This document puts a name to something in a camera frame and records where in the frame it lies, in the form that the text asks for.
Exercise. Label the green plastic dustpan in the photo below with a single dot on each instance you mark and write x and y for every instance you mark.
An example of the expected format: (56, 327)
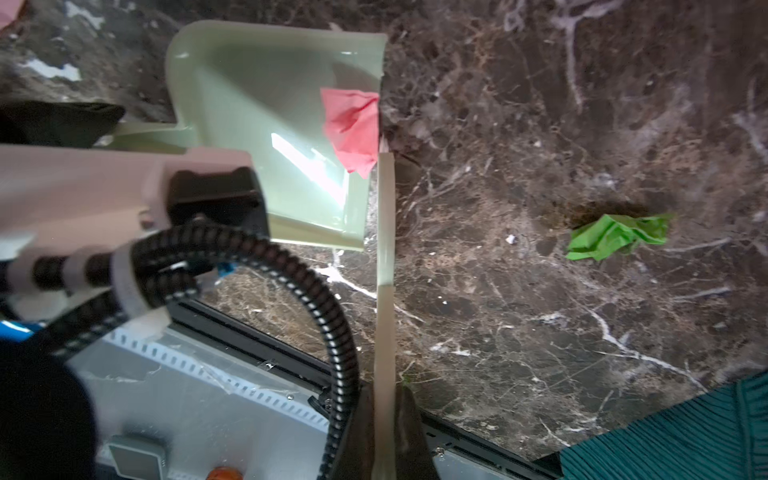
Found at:
(257, 89)

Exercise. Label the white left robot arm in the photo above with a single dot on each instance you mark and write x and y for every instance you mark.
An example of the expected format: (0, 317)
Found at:
(48, 429)

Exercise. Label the white slotted cable duct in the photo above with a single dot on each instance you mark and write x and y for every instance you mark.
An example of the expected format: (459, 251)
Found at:
(258, 383)

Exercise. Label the small pink paper scrap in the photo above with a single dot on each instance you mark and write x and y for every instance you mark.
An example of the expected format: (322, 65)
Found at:
(352, 127)

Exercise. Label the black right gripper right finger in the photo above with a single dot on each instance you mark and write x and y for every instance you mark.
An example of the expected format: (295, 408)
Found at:
(414, 459)

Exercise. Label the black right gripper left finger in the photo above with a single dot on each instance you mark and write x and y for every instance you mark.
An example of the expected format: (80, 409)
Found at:
(356, 454)

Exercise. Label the small green paper scrap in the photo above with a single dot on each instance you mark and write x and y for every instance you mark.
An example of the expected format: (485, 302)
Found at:
(612, 233)

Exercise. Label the green hand brush white bristles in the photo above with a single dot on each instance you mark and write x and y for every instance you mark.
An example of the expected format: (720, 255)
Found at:
(384, 385)

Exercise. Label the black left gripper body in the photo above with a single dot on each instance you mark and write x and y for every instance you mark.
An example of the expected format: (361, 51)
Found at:
(50, 124)

